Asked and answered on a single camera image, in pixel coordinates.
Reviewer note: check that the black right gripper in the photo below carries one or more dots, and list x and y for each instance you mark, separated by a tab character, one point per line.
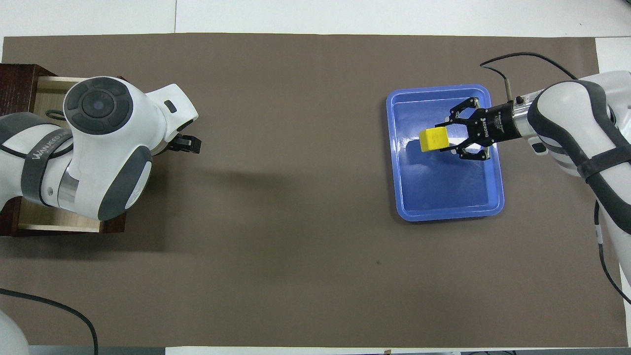
493	123

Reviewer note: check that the yellow cube block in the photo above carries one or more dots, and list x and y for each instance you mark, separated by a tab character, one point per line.
434	139

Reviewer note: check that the dark wooden drawer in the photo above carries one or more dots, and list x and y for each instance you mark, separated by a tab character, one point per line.
59	217

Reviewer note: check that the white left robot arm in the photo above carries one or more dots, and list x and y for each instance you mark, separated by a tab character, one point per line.
98	148

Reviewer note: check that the blue plastic tray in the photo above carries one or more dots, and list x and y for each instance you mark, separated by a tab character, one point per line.
443	192

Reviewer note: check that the brown paper table mat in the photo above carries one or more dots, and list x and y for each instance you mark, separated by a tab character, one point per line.
296	197

